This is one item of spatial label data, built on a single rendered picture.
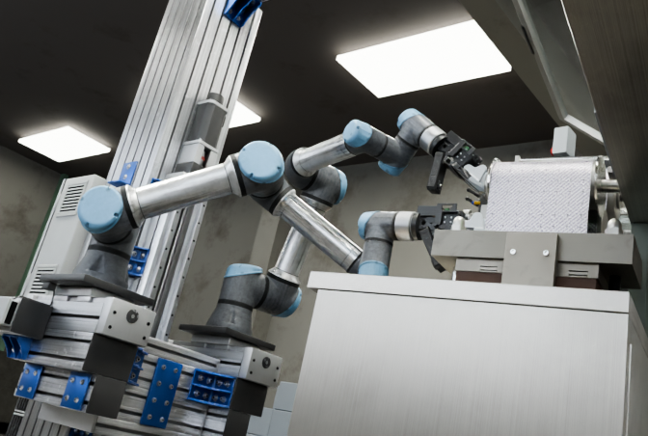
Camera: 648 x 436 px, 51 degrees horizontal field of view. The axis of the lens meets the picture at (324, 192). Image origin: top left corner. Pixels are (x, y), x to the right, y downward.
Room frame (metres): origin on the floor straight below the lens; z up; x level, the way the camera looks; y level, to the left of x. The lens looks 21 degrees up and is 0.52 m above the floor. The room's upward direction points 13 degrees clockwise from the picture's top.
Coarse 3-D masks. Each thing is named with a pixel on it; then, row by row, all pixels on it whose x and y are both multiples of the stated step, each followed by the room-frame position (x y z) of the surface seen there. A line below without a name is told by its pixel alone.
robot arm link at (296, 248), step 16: (320, 176) 2.08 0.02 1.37; (336, 176) 2.11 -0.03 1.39; (304, 192) 2.14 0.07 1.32; (320, 192) 2.12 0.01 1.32; (336, 192) 2.14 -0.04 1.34; (320, 208) 2.15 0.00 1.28; (288, 240) 2.20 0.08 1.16; (304, 240) 2.18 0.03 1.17; (288, 256) 2.20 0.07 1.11; (304, 256) 2.21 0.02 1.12; (272, 272) 2.22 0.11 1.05; (288, 272) 2.22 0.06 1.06; (272, 288) 2.21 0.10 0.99; (288, 288) 2.22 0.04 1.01; (272, 304) 2.23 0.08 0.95; (288, 304) 2.25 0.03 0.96
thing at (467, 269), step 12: (456, 264) 1.39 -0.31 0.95; (468, 264) 1.37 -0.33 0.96; (480, 264) 1.36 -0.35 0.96; (492, 264) 1.34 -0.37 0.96; (564, 264) 1.27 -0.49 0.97; (576, 264) 1.25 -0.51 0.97; (588, 264) 1.24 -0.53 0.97; (456, 276) 1.39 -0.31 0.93; (468, 276) 1.37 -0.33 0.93; (480, 276) 1.36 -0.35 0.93; (492, 276) 1.34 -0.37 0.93; (564, 276) 1.26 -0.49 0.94; (576, 276) 1.25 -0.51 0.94; (588, 276) 1.24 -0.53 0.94; (600, 276) 1.25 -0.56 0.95; (588, 288) 1.24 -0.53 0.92; (600, 288) 1.28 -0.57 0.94
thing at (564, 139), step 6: (564, 126) 2.01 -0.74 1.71; (558, 132) 2.03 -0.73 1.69; (564, 132) 2.01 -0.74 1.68; (570, 132) 2.02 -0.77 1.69; (558, 138) 2.02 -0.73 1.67; (564, 138) 2.01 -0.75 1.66; (570, 138) 2.02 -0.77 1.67; (558, 144) 2.02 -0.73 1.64; (564, 144) 2.01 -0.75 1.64; (570, 144) 2.02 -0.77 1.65; (552, 150) 2.06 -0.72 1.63; (558, 150) 2.02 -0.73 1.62; (564, 150) 2.01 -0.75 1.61; (570, 150) 2.02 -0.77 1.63; (558, 156) 2.05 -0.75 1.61
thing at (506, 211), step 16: (512, 192) 1.52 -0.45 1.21; (528, 192) 1.50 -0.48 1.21; (544, 192) 1.48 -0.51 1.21; (560, 192) 1.46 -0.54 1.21; (576, 192) 1.44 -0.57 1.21; (496, 208) 1.54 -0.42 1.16; (512, 208) 1.51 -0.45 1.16; (528, 208) 1.49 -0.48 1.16; (544, 208) 1.47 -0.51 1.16; (560, 208) 1.45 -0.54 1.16; (576, 208) 1.43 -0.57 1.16; (496, 224) 1.53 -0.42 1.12; (512, 224) 1.51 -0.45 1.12; (528, 224) 1.49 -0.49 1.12; (544, 224) 1.47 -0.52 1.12; (560, 224) 1.45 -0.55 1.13; (576, 224) 1.43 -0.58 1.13
